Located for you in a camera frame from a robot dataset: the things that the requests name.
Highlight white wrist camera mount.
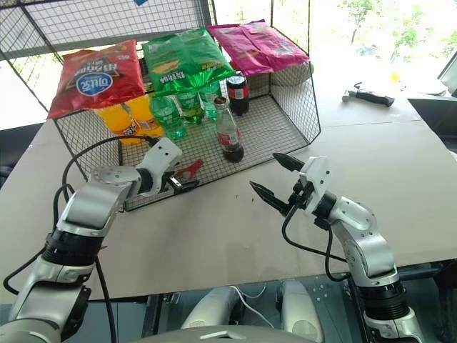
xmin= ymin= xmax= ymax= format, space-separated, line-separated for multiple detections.
xmin=298 ymin=155 xmax=335 ymax=217
xmin=135 ymin=137 xmax=183 ymax=196

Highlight green chip bag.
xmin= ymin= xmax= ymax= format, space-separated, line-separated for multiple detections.
xmin=141 ymin=28 xmax=236 ymax=98

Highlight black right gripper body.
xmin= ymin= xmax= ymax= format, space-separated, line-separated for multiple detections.
xmin=283 ymin=178 xmax=317 ymax=217

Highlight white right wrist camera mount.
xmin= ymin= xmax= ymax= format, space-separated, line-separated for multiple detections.
xmin=298 ymin=155 xmax=335 ymax=217

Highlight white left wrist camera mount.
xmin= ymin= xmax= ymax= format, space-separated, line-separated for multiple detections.
xmin=135 ymin=137 xmax=183 ymax=196

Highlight grey robot torso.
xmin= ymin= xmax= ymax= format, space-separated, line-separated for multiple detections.
xmin=142 ymin=323 xmax=286 ymax=343

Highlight black wire grid panel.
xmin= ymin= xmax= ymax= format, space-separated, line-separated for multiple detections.
xmin=0 ymin=0 xmax=219 ymax=65

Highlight glass cola bottle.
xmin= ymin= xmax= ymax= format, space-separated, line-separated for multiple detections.
xmin=213 ymin=96 xmax=246 ymax=164

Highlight red chip bag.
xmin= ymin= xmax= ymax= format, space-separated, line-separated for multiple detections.
xmin=47 ymin=39 xmax=146 ymax=119

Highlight dark cola plastic bottle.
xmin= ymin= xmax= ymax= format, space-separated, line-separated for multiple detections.
xmin=225 ymin=74 xmax=250 ymax=117

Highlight white rounded shell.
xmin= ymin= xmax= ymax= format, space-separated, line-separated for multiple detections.
xmin=180 ymin=285 xmax=247 ymax=332
xmin=280 ymin=280 xmax=324 ymax=343

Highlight green plastic soda bottle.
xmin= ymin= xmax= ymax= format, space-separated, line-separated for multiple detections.
xmin=198 ymin=81 xmax=223 ymax=121
xmin=149 ymin=94 xmax=189 ymax=141
xmin=176 ymin=89 xmax=207 ymax=125

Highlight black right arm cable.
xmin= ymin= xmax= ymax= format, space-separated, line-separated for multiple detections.
xmin=281 ymin=203 xmax=353 ymax=283

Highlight large orange soda bottle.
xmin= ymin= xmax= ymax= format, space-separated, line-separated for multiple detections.
xmin=119 ymin=94 xmax=166 ymax=146

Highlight dark monitor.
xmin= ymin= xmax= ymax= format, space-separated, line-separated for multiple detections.
xmin=436 ymin=53 xmax=457 ymax=96

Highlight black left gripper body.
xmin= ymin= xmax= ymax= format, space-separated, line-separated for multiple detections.
xmin=153 ymin=171 xmax=181 ymax=196

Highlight black wire mesh basket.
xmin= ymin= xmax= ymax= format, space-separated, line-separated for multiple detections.
xmin=53 ymin=24 xmax=322 ymax=212

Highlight black snack packet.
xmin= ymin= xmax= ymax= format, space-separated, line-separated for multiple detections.
xmin=137 ymin=56 xmax=154 ymax=94

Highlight thin white cable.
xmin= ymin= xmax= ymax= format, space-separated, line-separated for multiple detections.
xmin=230 ymin=284 xmax=283 ymax=324

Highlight black desk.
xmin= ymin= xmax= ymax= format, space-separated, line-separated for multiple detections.
xmin=406 ymin=95 xmax=457 ymax=151

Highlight pink chip bag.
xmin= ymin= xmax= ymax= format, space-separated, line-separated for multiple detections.
xmin=207 ymin=19 xmax=311 ymax=76

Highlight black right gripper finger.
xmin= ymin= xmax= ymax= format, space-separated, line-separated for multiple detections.
xmin=248 ymin=180 xmax=292 ymax=217
xmin=272 ymin=152 xmax=306 ymax=173

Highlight black handled hammer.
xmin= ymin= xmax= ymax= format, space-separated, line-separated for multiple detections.
xmin=341 ymin=82 xmax=396 ymax=107

